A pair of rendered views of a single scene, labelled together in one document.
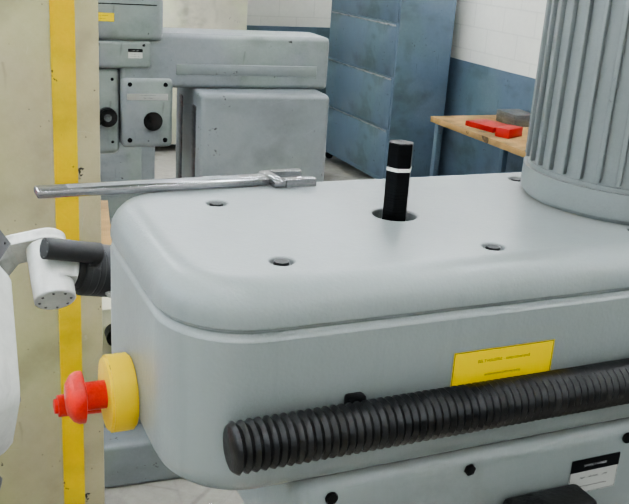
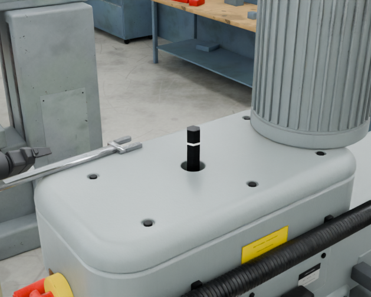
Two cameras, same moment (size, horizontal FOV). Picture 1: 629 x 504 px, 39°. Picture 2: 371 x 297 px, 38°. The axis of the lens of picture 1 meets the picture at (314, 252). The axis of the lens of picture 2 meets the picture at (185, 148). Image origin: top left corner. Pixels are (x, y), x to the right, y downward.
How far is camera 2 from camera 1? 0.20 m
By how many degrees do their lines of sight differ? 13
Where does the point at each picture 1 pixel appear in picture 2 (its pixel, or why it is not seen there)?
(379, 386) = (207, 274)
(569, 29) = (273, 48)
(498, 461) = (264, 286)
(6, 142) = not seen: outside the picture
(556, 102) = (269, 86)
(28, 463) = not seen: outside the picture
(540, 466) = (284, 281)
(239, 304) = (134, 258)
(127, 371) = (65, 286)
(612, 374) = (318, 237)
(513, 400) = (275, 266)
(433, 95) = not seen: outside the picture
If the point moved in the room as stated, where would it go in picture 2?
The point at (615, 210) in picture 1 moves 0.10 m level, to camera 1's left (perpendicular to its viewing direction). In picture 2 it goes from (307, 142) to (246, 148)
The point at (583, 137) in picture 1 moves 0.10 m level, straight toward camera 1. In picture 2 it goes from (286, 106) to (292, 134)
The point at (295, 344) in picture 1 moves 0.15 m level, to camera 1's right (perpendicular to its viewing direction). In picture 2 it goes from (165, 269) to (281, 254)
